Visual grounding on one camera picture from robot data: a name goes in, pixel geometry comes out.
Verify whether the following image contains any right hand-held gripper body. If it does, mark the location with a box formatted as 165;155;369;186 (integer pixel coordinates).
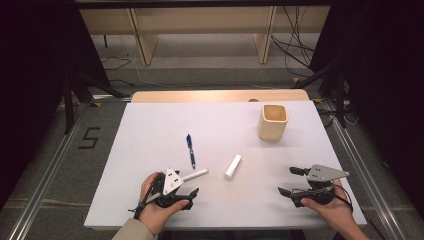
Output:
289;163;351;208

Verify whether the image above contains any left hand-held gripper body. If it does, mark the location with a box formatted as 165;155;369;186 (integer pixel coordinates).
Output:
151;167;195;210

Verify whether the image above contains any blue pen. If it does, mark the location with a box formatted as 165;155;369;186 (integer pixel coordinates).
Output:
185;133;197;170

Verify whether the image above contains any beige pen holder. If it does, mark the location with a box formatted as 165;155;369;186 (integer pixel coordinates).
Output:
257;104;289;142

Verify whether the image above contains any person's right hand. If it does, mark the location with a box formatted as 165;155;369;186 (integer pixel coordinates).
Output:
300;178;355;231

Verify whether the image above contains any person's left hand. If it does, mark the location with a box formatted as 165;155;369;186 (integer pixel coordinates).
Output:
138;171;190;236

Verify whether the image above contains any white table board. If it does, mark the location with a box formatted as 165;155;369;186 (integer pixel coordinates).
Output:
83;100;368;231

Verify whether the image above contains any black tripod stand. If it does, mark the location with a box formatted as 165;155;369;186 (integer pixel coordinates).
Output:
60;70;132;135
292;59;349;130

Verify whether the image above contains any light wooden table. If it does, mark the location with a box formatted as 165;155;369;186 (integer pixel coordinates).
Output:
130;88;311;104

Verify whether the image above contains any black curtain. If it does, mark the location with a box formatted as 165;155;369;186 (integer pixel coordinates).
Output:
0;0;112;209
309;0;424;211

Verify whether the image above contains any light wooden background desk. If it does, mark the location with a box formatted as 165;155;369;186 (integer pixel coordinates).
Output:
79;5;332;66

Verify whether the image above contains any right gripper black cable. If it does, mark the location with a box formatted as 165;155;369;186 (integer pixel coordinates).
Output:
328;184;354;214

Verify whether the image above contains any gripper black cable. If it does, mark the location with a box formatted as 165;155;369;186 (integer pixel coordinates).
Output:
128;173;162;220
328;184;354;214

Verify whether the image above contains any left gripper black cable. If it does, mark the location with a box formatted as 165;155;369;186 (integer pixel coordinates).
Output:
128;173;162;220

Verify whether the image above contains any aluminium floor rail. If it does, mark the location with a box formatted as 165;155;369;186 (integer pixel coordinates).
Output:
5;103;88;240
323;99;407;240

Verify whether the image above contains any cable tangle beside table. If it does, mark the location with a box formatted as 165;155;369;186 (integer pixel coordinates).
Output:
316;99;360;128

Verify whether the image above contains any short aluminium rail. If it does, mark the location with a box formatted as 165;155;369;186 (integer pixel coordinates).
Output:
90;93;133;102

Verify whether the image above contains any beige floor cable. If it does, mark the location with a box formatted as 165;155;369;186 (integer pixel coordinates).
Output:
5;197;92;208

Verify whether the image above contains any black looped floor cable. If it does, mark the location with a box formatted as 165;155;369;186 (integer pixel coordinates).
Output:
100;55;133;72

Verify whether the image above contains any black hanging cable bundle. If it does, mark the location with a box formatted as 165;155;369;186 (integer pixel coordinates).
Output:
270;5;317;78

